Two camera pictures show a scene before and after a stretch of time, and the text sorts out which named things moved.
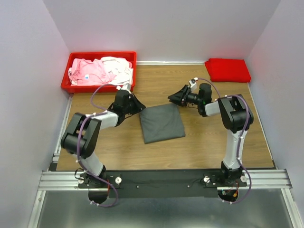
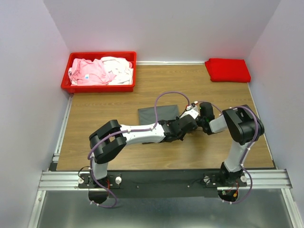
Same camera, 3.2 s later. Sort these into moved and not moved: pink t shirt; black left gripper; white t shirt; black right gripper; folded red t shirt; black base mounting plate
Moved: black right gripper; black left gripper
Not moved: white t shirt; black base mounting plate; pink t shirt; folded red t shirt
